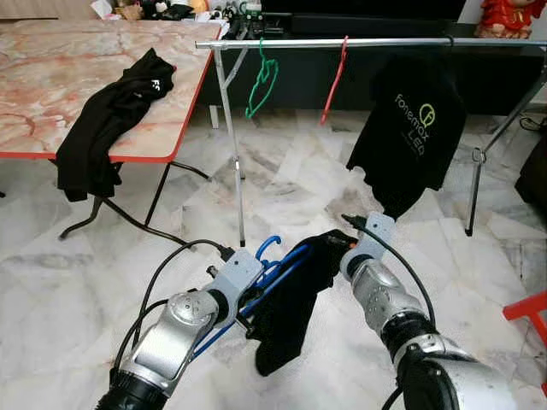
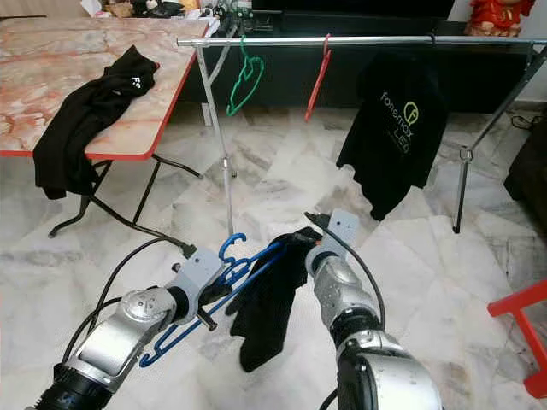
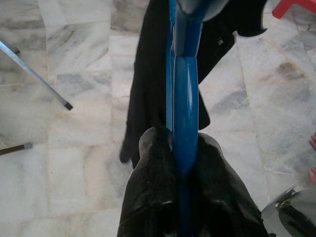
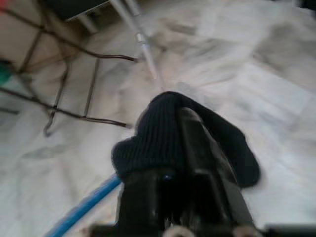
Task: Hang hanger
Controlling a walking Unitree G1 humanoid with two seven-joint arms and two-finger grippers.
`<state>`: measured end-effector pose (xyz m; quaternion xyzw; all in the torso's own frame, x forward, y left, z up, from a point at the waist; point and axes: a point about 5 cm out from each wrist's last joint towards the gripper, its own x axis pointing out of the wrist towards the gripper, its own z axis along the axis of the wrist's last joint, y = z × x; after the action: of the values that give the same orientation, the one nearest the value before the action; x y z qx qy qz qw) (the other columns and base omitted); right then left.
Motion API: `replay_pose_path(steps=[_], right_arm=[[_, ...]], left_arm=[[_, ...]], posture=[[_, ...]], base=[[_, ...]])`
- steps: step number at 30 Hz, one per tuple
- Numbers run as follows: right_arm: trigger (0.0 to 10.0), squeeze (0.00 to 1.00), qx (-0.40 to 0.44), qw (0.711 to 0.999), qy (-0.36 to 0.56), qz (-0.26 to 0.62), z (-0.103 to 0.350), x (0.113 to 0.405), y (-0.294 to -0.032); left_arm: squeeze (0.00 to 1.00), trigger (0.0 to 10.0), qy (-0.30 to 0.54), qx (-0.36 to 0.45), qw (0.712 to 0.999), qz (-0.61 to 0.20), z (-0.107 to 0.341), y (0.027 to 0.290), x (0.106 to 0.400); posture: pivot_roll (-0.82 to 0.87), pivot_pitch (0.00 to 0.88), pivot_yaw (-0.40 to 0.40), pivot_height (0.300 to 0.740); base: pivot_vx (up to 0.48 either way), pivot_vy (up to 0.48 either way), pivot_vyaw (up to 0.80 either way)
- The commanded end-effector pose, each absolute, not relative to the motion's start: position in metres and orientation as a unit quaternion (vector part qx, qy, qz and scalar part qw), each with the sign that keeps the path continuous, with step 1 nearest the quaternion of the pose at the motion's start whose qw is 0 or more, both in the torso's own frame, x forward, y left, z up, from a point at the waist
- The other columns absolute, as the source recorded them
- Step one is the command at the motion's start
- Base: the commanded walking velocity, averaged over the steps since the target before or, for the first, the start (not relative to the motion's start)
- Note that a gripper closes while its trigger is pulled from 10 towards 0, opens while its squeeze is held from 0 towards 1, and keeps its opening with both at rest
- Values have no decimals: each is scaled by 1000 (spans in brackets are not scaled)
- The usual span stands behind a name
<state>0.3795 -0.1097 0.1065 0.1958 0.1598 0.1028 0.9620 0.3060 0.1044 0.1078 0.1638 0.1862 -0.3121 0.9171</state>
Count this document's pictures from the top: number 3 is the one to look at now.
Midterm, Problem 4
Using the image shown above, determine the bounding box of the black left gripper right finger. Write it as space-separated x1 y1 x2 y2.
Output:
194 132 270 237

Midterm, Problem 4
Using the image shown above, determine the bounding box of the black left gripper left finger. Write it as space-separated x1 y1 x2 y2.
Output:
118 126 180 237

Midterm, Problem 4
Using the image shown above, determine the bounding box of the blue plastic hanger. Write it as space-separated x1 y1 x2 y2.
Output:
165 0 207 237

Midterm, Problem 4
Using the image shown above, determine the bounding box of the plain black garment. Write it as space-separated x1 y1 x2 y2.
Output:
119 0 269 171

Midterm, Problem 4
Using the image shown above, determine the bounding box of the person's bare foot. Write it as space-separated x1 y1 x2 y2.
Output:
308 133 316 184

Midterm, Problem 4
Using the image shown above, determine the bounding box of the marble pattern folding table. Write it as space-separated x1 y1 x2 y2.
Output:
0 142 34 156

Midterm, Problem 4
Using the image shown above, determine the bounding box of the silver clothes rack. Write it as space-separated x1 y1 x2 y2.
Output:
0 40 74 111

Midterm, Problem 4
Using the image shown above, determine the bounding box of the red plastic stool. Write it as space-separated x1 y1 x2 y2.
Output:
272 0 316 20

